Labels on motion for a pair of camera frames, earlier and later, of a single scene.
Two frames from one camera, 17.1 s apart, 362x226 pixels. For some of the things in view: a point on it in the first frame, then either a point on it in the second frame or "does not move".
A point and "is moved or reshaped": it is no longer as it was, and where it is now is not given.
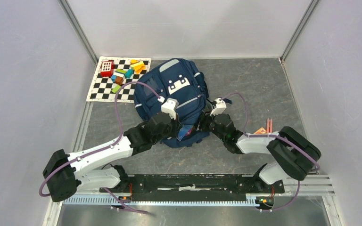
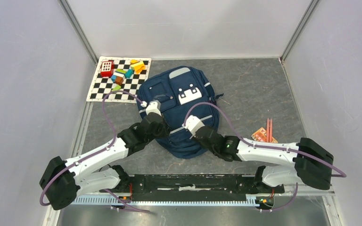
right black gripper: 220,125 → 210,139
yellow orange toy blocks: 137,66 does not move
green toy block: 116,89 does not move
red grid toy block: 107,68 does not move
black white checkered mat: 113,71 does not move
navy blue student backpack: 182,81 is moved or reshaped
